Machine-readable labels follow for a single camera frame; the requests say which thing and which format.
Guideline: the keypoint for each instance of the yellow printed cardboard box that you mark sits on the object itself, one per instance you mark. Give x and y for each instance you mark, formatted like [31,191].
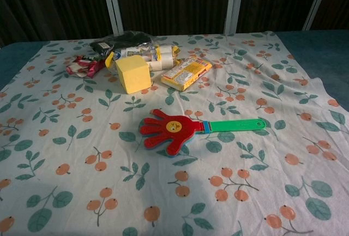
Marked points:
[186,73]

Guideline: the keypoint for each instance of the yellow sponge block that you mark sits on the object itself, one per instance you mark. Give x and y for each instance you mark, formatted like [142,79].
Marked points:
[133,76]

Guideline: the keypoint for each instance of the white rolls yellow pack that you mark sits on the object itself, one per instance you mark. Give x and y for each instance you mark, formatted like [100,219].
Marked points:
[161,56]

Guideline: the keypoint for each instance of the black sock package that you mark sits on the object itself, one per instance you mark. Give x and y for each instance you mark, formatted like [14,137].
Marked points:
[122,39]

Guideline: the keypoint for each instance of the floral leaf berry tablecloth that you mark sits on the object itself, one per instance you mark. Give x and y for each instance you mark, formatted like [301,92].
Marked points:
[109,165]

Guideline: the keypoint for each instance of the red white snack packet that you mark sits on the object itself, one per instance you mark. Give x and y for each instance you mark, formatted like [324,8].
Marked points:
[81,65]

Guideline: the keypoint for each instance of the white metal frame post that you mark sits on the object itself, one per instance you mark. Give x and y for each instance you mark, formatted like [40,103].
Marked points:
[111,4]
[234,4]
[317,1]

